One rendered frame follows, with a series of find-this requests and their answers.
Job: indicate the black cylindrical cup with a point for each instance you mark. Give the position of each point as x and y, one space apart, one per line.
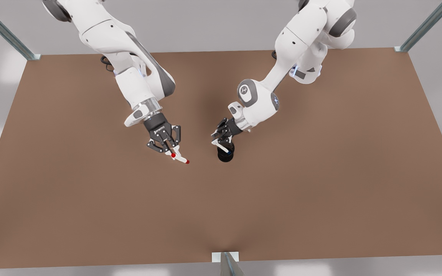
226 154

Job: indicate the white marker with red ends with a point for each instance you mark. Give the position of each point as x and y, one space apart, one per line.
180 159

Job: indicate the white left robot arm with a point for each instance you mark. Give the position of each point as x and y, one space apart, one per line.
259 101

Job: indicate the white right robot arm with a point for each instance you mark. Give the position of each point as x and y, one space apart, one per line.
136 82

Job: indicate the silver frame post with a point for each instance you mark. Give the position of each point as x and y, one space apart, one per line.
424 27
228 264
4 31

